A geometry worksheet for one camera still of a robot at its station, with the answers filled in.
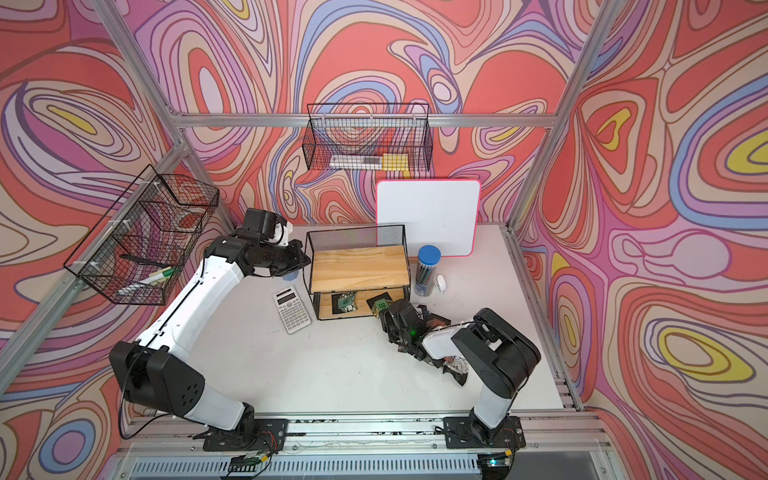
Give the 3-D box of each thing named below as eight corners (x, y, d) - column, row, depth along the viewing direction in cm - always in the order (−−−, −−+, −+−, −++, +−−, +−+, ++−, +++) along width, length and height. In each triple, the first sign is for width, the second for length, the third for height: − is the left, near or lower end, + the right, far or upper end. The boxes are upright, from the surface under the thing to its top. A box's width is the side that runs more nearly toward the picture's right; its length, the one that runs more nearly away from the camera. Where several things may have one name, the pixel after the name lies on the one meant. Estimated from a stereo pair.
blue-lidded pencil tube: (415, 297, 101) (420, 261, 85) (414, 282, 105) (418, 245, 89) (433, 297, 101) (441, 261, 85) (431, 282, 105) (439, 245, 89)
